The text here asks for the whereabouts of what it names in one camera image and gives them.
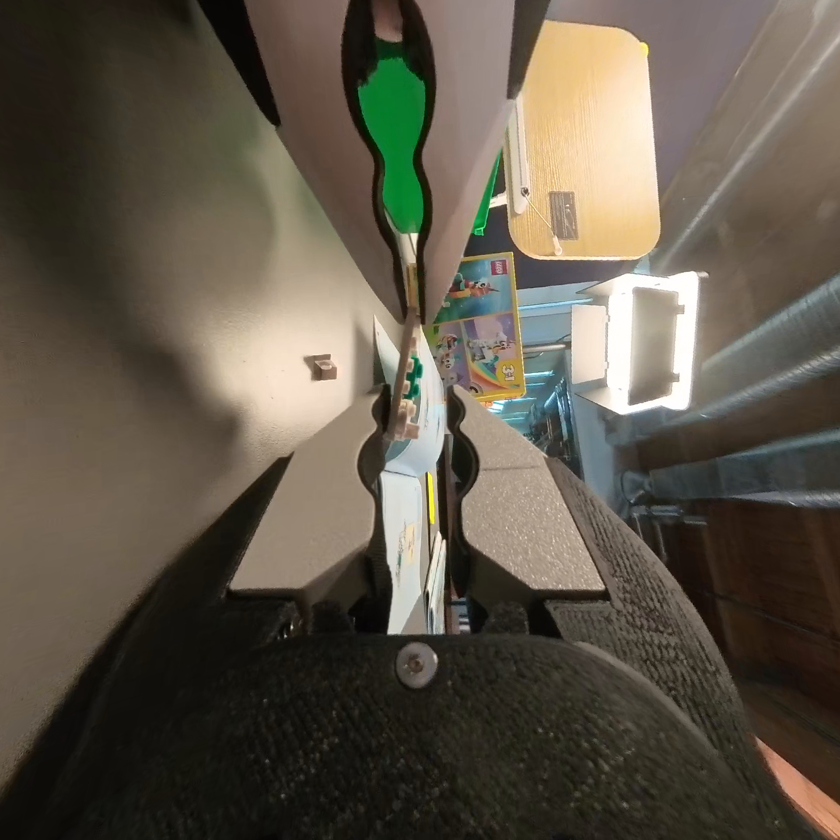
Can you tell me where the light wooden side table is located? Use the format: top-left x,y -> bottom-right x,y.
502,20 -> 662,261

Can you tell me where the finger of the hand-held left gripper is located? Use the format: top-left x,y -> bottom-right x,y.
400,0 -> 519,324
246,0 -> 421,324

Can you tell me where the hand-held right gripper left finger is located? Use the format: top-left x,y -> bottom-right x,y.
230,386 -> 389,611

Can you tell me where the green plastic bin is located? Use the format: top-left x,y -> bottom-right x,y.
354,36 -> 497,236

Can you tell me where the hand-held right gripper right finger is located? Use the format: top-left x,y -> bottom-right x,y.
446,386 -> 606,603

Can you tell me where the silver air duct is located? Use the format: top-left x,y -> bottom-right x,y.
656,272 -> 840,427
613,420 -> 840,509

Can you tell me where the lego instruction booklet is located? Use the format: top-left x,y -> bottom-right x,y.
373,314 -> 448,634

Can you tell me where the white and green lego assembly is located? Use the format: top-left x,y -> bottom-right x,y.
386,308 -> 425,444

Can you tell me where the colourful lego set box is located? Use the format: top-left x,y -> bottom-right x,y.
423,252 -> 527,403

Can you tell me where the white ceiling light panel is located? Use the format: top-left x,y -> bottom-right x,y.
571,270 -> 701,416

